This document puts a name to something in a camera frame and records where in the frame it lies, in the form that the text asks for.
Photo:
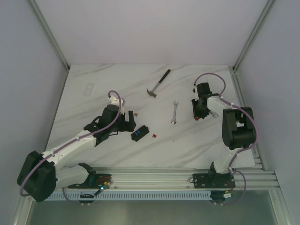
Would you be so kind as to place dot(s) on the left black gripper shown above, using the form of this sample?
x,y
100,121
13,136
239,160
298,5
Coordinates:
x,y
129,121

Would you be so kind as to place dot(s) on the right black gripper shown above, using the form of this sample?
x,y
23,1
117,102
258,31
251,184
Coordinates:
x,y
197,114

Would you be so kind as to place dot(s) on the black fuse box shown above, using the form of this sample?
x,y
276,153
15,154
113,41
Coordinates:
x,y
140,133

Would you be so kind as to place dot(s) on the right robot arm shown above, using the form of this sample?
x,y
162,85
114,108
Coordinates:
x,y
238,132

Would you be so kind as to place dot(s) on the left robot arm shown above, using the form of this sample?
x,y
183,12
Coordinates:
x,y
43,173

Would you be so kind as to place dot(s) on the clear plastic fuse box cover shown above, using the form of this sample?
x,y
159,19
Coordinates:
x,y
89,89

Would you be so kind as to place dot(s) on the small chrome open-end wrench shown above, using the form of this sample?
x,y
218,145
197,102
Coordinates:
x,y
173,120

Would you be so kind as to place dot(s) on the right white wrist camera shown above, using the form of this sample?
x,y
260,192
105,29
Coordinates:
x,y
195,91

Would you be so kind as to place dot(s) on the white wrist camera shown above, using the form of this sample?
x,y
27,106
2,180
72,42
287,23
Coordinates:
x,y
118,102
195,91

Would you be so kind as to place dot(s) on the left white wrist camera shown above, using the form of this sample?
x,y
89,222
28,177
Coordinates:
x,y
118,102

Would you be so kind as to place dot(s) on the claw hammer black handle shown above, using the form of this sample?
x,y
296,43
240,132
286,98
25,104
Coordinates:
x,y
152,92

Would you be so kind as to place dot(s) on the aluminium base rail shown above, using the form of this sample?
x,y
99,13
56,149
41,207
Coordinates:
x,y
172,179

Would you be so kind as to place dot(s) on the white slotted cable duct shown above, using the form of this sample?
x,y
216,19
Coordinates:
x,y
130,195

